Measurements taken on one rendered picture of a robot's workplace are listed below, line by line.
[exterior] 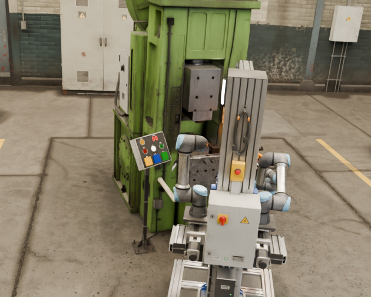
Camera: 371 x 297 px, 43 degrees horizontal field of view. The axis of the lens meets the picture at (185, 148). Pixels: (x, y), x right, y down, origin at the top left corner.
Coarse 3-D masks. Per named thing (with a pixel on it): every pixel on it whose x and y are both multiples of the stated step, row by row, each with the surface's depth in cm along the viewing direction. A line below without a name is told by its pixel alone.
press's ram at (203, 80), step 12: (192, 72) 428; (204, 72) 433; (216, 72) 437; (192, 84) 433; (204, 84) 437; (216, 84) 442; (192, 96) 437; (204, 96) 442; (216, 96) 446; (192, 108) 442; (204, 108) 447; (216, 108) 451
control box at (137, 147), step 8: (144, 136) 422; (152, 136) 427; (160, 136) 434; (136, 144) 414; (144, 144) 420; (152, 144) 425; (136, 152) 416; (152, 152) 424; (160, 152) 430; (168, 152) 436; (136, 160) 419; (152, 160) 422; (168, 160) 434; (144, 168) 414
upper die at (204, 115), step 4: (184, 112) 464; (188, 112) 454; (192, 112) 446; (196, 112) 445; (200, 112) 447; (204, 112) 448; (208, 112) 450; (212, 112) 451; (188, 116) 455; (192, 116) 446; (196, 116) 447; (200, 116) 448; (204, 116) 450; (208, 116) 451; (192, 120) 447; (196, 120) 448; (200, 120) 450; (204, 120) 452
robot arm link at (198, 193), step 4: (192, 188) 368; (196, 188) 366; (200, 188) 368; (204, 188) 369; (192, 192) 365; (196, 192) 364; (200, 192) 363; (204, 192) 364; (192, 196) 364; (196, 196) 364; (200, 196) 364; (204, 196) 366; (192, 200) 366; (196, 200) 366; (200, 200) 366; (204, 200) 367; (196, 204) 368; (200, 204) 367; (204, 204) 369
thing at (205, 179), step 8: (192, 160) 456; (200, 160) 460; (208, 160) 463; (216, 160) 466; (192, 168) 460; (208, 168) 466; (216, 168) 470; (192, 176) 463; (200, 176) 467; (208, 176) 470; (192, 184) 467; (200, 184) 470; (208, 184) 474; (208, 192) 477
